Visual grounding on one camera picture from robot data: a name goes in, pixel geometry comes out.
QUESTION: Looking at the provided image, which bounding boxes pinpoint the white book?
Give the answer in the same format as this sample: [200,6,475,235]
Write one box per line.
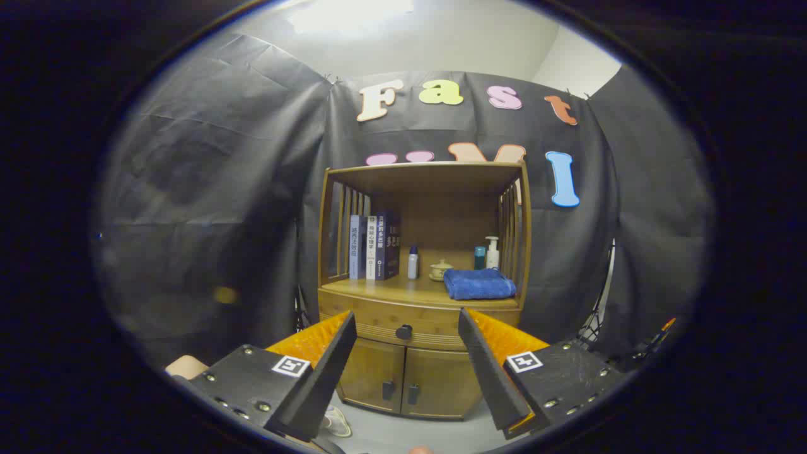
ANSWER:
[366,215,379,281]

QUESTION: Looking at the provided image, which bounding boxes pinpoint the white shoe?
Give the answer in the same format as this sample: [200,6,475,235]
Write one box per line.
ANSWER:
[320,405,352,438]

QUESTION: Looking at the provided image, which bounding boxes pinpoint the pale blue book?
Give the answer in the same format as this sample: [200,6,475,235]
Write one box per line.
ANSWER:
[349,214,368,280]

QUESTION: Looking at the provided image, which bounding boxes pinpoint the dark equipment with orange part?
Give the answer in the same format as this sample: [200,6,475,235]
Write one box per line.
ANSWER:
[621,317,678,373]

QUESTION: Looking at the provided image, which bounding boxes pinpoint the dark navy book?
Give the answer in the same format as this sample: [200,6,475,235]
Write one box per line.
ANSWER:
[376,211,401,281]

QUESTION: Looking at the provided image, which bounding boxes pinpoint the wooden cabinet door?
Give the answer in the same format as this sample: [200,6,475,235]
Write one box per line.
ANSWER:
[402,347,483,420]
[337,337,406,414]

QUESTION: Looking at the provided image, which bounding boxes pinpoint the wooden drawer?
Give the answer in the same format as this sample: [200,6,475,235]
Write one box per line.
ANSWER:
[318,289,521,352]

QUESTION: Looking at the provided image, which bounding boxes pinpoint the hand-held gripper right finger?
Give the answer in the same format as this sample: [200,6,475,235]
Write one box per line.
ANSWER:
[458,307,625,441]

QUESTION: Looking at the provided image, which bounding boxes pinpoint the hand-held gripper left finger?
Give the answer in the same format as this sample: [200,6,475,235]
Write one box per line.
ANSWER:
[188,309,358,443]

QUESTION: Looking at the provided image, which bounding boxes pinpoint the blue towel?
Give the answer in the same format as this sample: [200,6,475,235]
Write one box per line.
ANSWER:
[443,268,517,301]

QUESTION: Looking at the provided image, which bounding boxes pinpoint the wooden cabinet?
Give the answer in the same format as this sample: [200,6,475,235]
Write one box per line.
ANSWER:
[316,161,532,421]

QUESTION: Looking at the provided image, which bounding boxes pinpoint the wooden countertop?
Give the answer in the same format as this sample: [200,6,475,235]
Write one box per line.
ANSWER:
[322,249,519,310]

